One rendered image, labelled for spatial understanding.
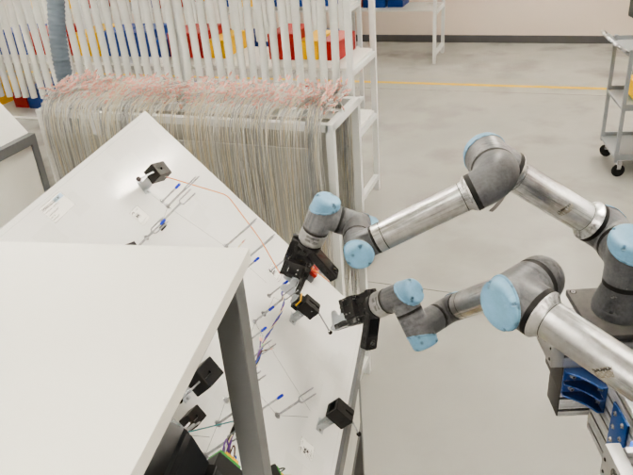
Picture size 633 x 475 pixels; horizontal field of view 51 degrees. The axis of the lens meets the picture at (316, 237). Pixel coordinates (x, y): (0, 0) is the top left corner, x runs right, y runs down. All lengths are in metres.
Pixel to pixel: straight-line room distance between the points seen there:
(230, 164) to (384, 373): 1.42
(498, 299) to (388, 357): 2.13
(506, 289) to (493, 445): 1.76
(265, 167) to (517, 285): 1.39
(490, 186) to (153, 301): 1.06
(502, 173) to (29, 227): 1.11
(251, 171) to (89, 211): 1.03
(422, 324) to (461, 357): 1.79
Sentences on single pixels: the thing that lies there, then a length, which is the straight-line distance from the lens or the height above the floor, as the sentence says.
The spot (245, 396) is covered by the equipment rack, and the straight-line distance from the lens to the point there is 0.95.
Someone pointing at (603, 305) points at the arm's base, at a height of 1.20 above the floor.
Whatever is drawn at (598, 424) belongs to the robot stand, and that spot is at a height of 0.88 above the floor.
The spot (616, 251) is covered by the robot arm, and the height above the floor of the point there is 1.36.
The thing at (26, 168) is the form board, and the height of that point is 0.67.
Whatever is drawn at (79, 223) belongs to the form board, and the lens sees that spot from 1.73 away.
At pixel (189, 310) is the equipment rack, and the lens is 0.76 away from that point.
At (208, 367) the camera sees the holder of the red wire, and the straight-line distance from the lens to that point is 1.55.
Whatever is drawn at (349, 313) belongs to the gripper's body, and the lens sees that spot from 1.96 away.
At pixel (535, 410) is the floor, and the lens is 3.37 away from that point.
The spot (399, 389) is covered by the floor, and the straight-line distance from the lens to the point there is 3.40.
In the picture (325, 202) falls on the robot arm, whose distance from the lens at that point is 1.78.
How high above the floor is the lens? 2.26
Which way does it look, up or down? 29 degrees down
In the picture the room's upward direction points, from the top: 5 degrees counter-clockwise
